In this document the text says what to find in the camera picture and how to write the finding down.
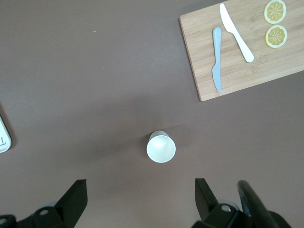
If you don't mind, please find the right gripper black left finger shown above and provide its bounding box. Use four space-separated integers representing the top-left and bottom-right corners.
16 179 88 228

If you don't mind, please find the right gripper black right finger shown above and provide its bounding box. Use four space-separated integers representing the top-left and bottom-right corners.
191 178 246 228

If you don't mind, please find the white plastic cup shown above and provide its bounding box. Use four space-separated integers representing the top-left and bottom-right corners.
146 130 177 163

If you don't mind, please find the white tray with bear print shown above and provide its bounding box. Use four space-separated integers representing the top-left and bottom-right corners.
0 114 12 154

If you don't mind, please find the brown table cover mat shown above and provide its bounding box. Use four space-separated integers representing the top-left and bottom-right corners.
0 0 304 228

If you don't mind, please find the wooden cutting board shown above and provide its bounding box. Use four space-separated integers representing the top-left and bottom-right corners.
179 0 304 102

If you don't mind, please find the grey plastic knife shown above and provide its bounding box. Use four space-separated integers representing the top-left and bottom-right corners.
211 26 223 93

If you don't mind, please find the white plastic knife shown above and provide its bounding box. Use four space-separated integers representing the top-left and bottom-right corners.
219 2 255 64

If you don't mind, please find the yellow lemon slice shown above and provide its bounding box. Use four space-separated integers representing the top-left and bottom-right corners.
264 0 287 25
265 25 288 49

